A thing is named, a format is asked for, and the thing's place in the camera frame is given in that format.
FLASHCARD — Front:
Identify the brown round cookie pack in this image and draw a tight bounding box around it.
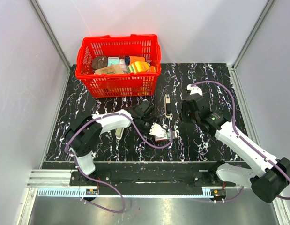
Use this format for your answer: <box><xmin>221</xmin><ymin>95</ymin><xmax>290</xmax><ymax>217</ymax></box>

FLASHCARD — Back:
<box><xmin>91</xmin><ymin>55</ymin><xmax>108</xmax><ymax>71</ymax></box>

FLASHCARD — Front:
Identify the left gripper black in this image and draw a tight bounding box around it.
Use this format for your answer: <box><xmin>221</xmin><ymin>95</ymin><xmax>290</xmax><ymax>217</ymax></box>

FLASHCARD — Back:
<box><xmin>136</xmin><ymin>117</ymin><xmax>160</xmax><ymax>140</ymax></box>

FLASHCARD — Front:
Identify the brown cardboard box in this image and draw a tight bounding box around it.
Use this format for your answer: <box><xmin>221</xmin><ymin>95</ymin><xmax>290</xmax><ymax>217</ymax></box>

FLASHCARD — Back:
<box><xmin>94</xmin><ymin>64</ymin><xmax>124</xmax><ymax>75</ymax></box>

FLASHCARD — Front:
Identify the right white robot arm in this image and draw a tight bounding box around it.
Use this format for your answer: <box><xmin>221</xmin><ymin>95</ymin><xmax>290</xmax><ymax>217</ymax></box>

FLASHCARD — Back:
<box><xmin>180</xmin><ymin>94</ymin><xmax>290</xmax><ymax>203</ymax></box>

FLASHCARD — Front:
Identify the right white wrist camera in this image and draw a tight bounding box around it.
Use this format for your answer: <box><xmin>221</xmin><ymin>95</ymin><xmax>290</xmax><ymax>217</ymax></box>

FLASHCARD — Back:
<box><xmin>186</xmin><ymin>84</ymin><xmax>203</xmax><ymax>96</ymax></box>

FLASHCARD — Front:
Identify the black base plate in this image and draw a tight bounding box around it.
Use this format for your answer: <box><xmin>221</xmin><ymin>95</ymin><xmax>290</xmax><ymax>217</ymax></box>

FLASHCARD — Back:
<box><xmin>70</xmin><ymin>162</ymin><xmax>234</xmax><ymax>197</ymax></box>

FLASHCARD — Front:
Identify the yellow green box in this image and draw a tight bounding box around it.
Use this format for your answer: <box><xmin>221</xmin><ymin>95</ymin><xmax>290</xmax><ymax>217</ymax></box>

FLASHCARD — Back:
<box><xmin>128</xmin><ymin>61</ymin><xmax>150</xmax><ymax>74</ymax></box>

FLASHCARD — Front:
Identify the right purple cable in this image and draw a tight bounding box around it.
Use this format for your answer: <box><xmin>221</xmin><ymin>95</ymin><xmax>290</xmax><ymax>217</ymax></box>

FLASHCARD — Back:
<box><xmin>191</xmin><ymin>81</ymin><xmax>290</xmax><ymax>203</ymax></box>

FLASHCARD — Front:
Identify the red white staple box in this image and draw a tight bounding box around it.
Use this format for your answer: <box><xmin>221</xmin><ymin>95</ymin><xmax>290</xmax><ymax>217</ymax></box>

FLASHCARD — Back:
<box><xmin>155</xmin><ymin>131</ymin><xmax>178</xmax><ymax>142</ymax></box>

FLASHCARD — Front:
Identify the red plastic basket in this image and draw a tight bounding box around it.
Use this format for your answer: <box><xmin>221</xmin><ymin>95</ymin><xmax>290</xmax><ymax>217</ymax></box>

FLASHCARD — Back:
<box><xmin>75</xmin><ymin>34</ymin><xmax>161</xmax><ymax>98</ymax></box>

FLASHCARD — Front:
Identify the teal small box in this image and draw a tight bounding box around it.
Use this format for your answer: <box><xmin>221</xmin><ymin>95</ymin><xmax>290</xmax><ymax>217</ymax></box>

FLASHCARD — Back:
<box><xmin>108</xmin><ymin>57</ymin><xmax>120</xmax><ymax>66</ymax></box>

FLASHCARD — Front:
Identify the orange cylinder can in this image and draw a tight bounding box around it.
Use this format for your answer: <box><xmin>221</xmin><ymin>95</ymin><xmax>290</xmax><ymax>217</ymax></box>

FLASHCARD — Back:
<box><xmin>124</xmin><ymin>56</ymin><xmax>146</xmax><ymax>66</ymax></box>

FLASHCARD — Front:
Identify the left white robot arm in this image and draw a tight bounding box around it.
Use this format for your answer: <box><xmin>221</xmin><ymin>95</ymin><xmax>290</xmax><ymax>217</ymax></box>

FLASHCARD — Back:
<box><xmin>69</xmin><ymin>101</ymin><xmax>157</xmax><ymax>186</ymax></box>

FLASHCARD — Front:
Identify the orange round item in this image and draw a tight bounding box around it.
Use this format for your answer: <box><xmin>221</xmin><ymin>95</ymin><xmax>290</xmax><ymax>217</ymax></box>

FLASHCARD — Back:
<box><xmin>149</xmin><ymin>66</ymin><xmax>156</xmax><ymax>73</ymax></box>

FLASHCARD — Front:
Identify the silver staple strip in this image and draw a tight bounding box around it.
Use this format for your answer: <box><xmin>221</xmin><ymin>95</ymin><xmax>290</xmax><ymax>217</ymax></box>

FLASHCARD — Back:
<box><xmin>115</xmin><ymin>127</ymin><xmax>124</xmax><ymax>140</ymax></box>

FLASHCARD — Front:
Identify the aluminium rail frame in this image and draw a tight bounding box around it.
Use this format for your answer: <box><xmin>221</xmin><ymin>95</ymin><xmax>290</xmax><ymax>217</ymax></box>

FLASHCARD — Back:
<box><xmin>26</xmin><ymin>170</ymin><xmax>283</xmax><ymax>197</ymax></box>

